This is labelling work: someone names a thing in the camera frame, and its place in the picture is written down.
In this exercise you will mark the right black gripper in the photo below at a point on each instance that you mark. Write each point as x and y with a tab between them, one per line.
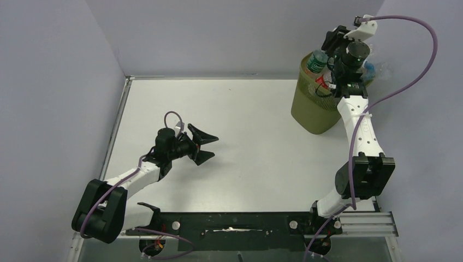
334	39

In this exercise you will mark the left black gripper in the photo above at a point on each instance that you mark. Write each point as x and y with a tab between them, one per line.
199	138

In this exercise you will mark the clear bottle dark green label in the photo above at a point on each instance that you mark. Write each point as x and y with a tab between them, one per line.
317	61

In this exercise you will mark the clear bottle blue label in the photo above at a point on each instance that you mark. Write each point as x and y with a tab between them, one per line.
376	71

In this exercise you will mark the clear bottle red label top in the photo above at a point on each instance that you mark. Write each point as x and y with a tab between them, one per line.
325	80

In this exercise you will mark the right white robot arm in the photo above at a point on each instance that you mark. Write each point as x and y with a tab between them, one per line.
368	169

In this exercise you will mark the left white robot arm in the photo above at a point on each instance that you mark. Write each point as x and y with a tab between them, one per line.
102	212

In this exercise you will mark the green mesh waste bin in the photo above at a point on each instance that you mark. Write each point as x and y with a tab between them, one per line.
313	107

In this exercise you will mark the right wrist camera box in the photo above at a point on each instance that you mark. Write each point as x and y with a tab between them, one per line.
366	28

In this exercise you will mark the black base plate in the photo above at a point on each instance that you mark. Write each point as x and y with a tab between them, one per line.
244	231

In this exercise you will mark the aluminium frame rail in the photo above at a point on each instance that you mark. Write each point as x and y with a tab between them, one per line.
366	236

